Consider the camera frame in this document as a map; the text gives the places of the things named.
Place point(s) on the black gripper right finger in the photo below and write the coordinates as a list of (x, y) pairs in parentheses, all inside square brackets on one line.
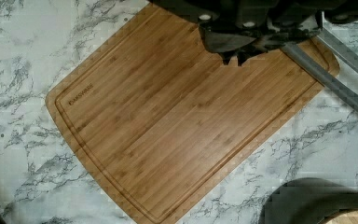
[(268, 43)]

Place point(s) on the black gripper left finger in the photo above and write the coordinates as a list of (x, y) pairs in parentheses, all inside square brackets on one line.
[(226, 46)]

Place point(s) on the bamboo cutting board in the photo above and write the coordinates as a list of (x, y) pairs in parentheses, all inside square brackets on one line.
[(158, 121)]

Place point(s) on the silver oven door handle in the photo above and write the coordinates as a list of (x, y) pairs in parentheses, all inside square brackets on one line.
[(300, 57)]

